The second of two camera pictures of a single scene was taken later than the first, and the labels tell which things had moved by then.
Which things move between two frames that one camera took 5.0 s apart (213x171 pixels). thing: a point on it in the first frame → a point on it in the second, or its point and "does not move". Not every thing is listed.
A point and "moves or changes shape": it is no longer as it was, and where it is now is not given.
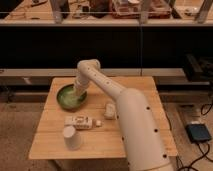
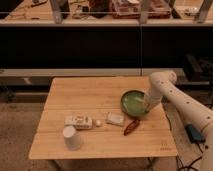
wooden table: x=85 y=133 does not move
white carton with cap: x=81 y=122 does not move
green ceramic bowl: x=70 y=98 moves or changes shape
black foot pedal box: x=198 y=133 does not move
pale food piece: x=110 y=111 moves or changes shape
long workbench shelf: x=107 y=12 does not move
